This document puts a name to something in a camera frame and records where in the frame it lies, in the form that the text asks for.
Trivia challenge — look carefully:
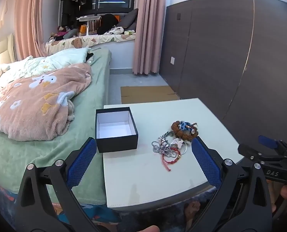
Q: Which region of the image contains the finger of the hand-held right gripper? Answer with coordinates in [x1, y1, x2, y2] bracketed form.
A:
[258, 135, 287, 154]
[238, 144, 279, 165]

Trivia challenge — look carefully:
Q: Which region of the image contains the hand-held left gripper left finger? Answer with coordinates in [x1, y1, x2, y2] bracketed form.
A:
[14, 137, 105, 232]

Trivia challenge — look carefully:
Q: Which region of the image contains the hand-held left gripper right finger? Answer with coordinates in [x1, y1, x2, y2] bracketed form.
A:
[187, 136, 273, 232]

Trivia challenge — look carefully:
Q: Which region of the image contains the silver hoop ring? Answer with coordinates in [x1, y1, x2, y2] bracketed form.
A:
[170, 138, 190, 155]

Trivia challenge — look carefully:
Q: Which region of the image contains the red braided cord bracelet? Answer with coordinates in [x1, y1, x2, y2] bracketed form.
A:
[161, 147, 183, 172]

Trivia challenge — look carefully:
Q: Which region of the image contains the black jewelry box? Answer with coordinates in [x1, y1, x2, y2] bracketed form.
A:
[95, 107, 138, 153]

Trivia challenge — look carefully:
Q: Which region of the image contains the brown wooden bead bracelet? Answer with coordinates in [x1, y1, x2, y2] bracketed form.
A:
[171, 121, 198, 139]

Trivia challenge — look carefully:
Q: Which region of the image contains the silver chain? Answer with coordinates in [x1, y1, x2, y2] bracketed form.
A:
[151, 130, 182, 157]

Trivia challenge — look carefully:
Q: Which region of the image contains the person's left hand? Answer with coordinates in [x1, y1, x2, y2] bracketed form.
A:
[133, 225, 161, 232]

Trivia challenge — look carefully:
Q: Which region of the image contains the bed with green sheet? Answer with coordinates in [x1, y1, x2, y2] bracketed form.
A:
[0, 48, 113, 206]

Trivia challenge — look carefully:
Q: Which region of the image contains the person's foot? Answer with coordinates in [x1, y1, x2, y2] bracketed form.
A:
[183, 201, 202, 223]

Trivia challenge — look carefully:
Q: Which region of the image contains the blue printed bed sheet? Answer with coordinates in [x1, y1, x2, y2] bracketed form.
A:
[0, 177, 207, 232]

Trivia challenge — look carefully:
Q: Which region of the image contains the white table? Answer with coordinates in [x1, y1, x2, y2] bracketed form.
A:
[103, 98, 245, 209]

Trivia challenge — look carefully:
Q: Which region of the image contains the pink floral plush blanket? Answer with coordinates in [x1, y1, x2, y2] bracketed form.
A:
[0, 63, 93, 142]

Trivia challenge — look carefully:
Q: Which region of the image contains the flat cardboard sheet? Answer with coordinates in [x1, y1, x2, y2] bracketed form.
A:
[120, 85, 180, 104]

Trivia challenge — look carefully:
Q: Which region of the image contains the white and green quilt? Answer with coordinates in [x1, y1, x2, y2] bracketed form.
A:
[0, 48, 92, 87]

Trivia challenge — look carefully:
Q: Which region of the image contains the printed window seat cushion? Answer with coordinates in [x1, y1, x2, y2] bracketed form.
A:
[45, 32, 136, 55]

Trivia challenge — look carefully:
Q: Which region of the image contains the pink plush toy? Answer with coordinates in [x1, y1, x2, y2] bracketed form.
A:
[50, 25, 72, 40]

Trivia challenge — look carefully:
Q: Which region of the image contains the white and black plush toy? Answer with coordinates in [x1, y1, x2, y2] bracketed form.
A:
[103, 26, 124, 36]

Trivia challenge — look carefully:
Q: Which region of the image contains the beige padded headboard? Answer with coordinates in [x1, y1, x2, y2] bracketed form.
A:
[0, 34, 15, 66]

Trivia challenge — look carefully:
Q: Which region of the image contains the black bag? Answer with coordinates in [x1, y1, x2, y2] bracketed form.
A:
[97, 14, 120, 35]

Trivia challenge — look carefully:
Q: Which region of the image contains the white desk lamp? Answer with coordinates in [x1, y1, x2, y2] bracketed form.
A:
[76, 15, 102, 38]

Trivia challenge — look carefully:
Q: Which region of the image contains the pink curtain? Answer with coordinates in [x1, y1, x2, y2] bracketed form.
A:
[133, 0, 174, 76]
[14, 0, 62, 61]

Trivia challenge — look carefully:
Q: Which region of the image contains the grey pillow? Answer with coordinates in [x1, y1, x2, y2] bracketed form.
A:
[118, 8, 139, 31]

